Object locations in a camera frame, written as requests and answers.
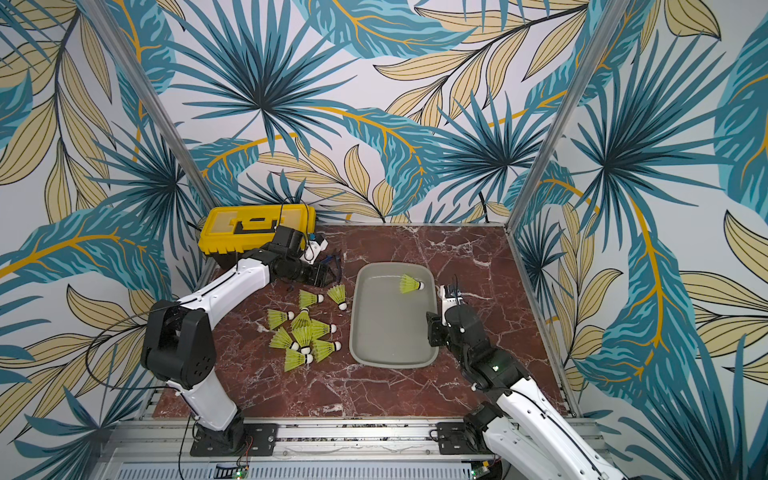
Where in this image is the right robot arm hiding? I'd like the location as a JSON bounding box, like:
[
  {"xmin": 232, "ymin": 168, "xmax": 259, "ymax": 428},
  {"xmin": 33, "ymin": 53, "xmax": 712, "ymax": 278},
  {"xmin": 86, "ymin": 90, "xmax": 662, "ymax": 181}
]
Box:
[{"xmin": 426, "ymin": 304, "xmax": 625, "ymax": 479}]

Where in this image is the grey-green plastic storage tray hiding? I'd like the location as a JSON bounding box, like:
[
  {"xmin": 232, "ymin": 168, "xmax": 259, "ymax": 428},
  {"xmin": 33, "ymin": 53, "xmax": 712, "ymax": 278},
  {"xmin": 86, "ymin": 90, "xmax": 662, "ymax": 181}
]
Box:
[{"xmin": 349, "ymin": 262, "xmax": 438, "ymax": 370}]

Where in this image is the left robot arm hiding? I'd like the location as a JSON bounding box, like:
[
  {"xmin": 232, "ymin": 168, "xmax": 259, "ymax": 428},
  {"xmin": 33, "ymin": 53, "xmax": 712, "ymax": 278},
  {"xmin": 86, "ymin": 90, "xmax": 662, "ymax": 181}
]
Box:
[{"xmin": 140, "ymin": 226, "xmax": 328, "ymax": 431}]

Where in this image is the yellow black toolbox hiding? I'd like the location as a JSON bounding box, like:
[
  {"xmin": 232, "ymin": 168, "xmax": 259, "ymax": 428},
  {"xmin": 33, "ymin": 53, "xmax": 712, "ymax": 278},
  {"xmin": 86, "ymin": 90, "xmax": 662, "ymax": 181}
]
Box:
[{"xmin": 198, "ymin": 204, "xmax": 317, "ymax": 270}]

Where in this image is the yellow shuttlecock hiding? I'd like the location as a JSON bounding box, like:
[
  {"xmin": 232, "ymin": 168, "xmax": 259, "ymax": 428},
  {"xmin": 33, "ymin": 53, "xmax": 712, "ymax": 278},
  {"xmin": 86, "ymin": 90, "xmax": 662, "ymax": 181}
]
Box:
[
  {"xmin": 290, "ymin": 308, "xmax": 312, "ymax": 331},
  {"xmin": 299, "ymin": 290, "xmax": 324, "ymax": 310},
  {"xmin": 327, "ymin": 283, "xmax": 348, "ymax": 311},
  {"xmin": 311, "ymin": 339, "xmax": 342, "ymax": 362},
  {"xmin": 399, "ymin": 274, "xmax": 424, "ymax": 294},
  {"xmin": 269, "ymin": 327, "xmax": 300, "ymax": 351},
  {"xmin": 309, "ymin": 320, "xmax": 338, "ymax": 340},
  {"xmin": 266, "ymin": 309, "xmax": 295, "ymax": 330},
  {"xmin": 283, "ymin": 349, "xmax": 314, "ymax": 372}
]

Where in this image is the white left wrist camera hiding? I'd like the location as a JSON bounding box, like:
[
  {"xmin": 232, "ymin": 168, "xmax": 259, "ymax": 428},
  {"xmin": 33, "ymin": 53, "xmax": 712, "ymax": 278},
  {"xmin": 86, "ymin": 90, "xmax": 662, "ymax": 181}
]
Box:
[{"xmin": 302, "ymin": 234, "xmax": 328, "ymax": 265}]

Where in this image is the aluminium frame post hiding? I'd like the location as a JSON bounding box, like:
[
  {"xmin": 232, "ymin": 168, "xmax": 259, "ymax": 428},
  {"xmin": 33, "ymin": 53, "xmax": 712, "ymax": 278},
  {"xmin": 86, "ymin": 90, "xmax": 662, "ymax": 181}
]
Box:
[
  {"xmin": 80, "ymin": 0, "xmax": 218, "ymax": 213},
  {"xmin": 505, "ymin": 0, "xmax": 629, "ymax": 238}
]

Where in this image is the aluminium frame post left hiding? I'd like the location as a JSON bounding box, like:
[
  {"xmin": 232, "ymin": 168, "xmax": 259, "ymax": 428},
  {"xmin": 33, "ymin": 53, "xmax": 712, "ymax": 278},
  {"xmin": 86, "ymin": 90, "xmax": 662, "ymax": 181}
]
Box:
[{"xmin": 80, "ymin": 0, "xmax": 218, "ymax": 213}]

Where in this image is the aluminium frame post right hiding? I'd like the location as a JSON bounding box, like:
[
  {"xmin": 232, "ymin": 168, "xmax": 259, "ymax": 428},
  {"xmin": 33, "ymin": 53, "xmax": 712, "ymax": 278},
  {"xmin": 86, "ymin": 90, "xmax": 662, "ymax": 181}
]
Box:
[{"xmin": 505, "ymin": 0, "xmax": 629, "ymax": 238}]

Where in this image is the yellow shuttlecock on table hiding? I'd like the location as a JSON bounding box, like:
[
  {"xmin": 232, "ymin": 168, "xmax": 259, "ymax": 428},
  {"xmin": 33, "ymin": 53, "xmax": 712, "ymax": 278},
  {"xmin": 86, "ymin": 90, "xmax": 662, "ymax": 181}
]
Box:
[
  {"xmin": 311, "ymin": 339, "xmax": 342, "ymax": 362},
  {"xmin": 283, "ymin": 349, "xmax": 314, "ymax": 372},
  {"xmin": 266, "ymin": 309, "xmax": 295, "ymax": 330},
  {"xmin": 290, "ymin": 308, "xmax": 312, "ymax": 331},
  {"xmin": 269, "ymin": 327, "xmax": 300, "ymax": 351},
  {"xmin": 309, "ymin": 320, "xmax": 338, "ymax": 340}
]

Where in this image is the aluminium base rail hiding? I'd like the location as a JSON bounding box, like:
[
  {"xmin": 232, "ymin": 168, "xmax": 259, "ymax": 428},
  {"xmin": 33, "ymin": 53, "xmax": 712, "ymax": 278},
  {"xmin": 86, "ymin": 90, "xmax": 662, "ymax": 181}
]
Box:
[{"xmin": 89, "ymin": 416, "xmax": 607, "ymax": 480}]

